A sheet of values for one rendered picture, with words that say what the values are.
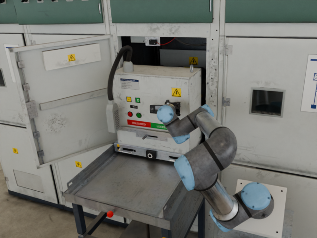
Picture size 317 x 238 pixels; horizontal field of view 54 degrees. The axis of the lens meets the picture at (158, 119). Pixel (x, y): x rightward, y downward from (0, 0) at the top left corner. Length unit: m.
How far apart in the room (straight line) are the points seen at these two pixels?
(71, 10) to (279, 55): 1.28
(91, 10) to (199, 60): 0.92
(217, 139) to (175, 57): 1.58
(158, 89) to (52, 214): 1.76
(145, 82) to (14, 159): 1.75
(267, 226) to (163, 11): 1.24
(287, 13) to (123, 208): 1.24
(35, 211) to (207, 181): 2.32
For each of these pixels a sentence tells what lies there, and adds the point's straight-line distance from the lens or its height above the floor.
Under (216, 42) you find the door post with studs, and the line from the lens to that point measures 1.81.
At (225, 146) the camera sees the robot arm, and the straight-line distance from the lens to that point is 1.06.
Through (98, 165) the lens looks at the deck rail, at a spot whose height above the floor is 0.86.
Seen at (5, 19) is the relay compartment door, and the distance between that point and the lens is 2.60.
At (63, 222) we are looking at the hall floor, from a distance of 2.98.
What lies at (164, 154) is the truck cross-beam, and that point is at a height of 0.91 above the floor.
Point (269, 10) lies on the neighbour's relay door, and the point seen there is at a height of 1.71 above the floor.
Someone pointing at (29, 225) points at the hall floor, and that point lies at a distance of 3.06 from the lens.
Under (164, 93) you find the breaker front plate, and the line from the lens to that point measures 1.75.
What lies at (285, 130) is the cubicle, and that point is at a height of 1.08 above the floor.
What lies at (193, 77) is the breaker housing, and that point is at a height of 1.38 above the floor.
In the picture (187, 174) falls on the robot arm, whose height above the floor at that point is 1.27.
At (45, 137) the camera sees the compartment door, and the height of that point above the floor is 1.02.
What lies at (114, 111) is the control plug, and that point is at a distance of 1.85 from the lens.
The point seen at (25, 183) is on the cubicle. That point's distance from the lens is 3.25.
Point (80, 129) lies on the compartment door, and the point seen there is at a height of 1.00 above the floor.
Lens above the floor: 1.84
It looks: 23 degrees down
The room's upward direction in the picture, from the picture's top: 3 degrees counter-clockwise
